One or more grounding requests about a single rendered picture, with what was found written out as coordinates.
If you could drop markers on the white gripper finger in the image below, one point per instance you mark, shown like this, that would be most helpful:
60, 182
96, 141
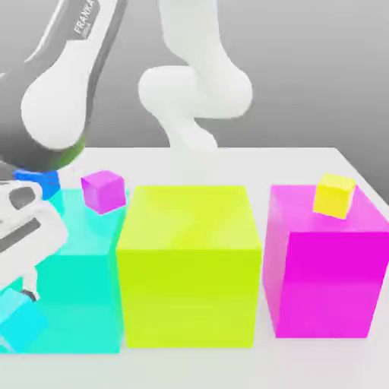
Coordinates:
31, 282

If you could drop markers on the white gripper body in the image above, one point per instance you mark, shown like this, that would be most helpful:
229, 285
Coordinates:
45, 234

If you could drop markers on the small cyan cube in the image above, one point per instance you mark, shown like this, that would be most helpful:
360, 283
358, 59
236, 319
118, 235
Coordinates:
21, 319

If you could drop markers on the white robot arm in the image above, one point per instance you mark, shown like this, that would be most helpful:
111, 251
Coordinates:
51, 100

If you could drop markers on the small blue cube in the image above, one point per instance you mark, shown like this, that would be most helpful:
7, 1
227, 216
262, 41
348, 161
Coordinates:
45, 184

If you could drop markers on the small purple cube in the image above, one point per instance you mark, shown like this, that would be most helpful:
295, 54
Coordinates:
103, 193

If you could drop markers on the small yellow cube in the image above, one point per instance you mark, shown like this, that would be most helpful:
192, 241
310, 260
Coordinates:
332, 197

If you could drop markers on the large turquoise box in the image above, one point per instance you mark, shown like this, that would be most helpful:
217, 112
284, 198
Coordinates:
79, 288

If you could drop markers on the large yellow-green box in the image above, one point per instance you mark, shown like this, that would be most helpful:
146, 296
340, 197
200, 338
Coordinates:
188, 273

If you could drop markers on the large magenta box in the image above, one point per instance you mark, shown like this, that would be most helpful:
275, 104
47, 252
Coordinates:
328, 273

